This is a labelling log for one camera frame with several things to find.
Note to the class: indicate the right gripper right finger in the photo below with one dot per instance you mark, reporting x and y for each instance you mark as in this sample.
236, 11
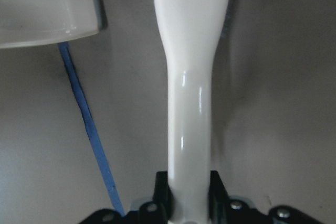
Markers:
224, 210

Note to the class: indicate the cream plastic dustpan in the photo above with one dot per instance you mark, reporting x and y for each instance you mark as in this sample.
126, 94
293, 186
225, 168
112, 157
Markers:
27, 23

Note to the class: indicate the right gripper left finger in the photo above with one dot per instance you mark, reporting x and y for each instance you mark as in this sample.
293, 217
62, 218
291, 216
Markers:
159, 209

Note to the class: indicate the cream hand brush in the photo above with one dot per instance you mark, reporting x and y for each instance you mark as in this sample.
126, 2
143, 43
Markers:
190, 31

